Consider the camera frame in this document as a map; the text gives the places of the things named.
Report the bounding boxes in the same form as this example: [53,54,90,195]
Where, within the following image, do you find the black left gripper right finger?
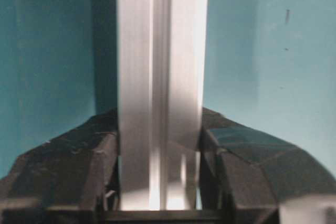
[199,108,335,223]

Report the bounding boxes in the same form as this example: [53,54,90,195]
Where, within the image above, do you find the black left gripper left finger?
[1,110,119,223]

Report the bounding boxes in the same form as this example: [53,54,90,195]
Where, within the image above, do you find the silver aluminium extrusion rail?
[117,0,207,211]

